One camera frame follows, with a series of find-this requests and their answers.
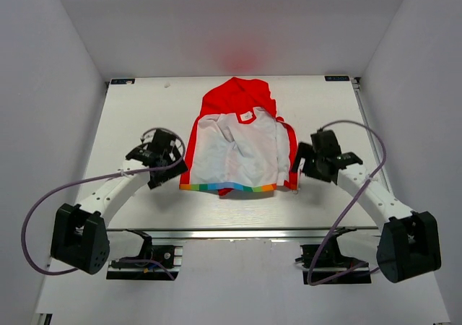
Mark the red rainbow kids jacket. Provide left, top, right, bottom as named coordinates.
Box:
left=179, top=77, right=298, bottom=196

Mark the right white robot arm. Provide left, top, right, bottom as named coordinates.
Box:
left=292, top=129, right=442, bottom=286

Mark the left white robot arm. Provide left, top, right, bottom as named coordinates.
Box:
left=51, top=128, right=188, bottom=274

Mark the right blue table label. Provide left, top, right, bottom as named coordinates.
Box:
left=324, top=75, right=350, bottom=82

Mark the blue table label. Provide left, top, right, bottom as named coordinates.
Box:
left=324, top=75, right=350, bottom=82
left=110, top=78, right=135, bottom=85

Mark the left blue table label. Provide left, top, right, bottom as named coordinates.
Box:
left=110, top=78, right=135, bottom=85

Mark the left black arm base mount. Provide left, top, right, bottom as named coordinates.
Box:
left=106, top=230, right=183, bottom=281

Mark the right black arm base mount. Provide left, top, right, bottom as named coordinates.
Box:
left=294, top=228, right=379, bottom=286

